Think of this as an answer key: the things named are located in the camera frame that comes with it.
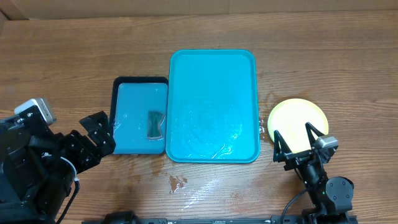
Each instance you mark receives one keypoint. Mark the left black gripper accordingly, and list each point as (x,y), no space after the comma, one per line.
(91,155)

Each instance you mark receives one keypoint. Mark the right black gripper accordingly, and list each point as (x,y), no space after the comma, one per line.
(298,156)

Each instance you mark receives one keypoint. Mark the yellow plate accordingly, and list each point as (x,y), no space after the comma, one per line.
(289,118)

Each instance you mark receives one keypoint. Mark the dark green scrub sponge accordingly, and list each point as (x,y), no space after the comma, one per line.
(155,120)

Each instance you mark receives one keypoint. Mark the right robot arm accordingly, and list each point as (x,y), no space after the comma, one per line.
(331,197)

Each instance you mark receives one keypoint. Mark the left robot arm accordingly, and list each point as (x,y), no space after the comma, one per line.
(39,168)

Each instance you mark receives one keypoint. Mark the small black-rimmed blue tray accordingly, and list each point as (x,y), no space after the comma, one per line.
(132,99)

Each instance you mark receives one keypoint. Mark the large teal serving tray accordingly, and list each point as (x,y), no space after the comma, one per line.
(213,111)

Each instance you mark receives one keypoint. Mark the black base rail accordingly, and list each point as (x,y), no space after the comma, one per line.
(130,217)

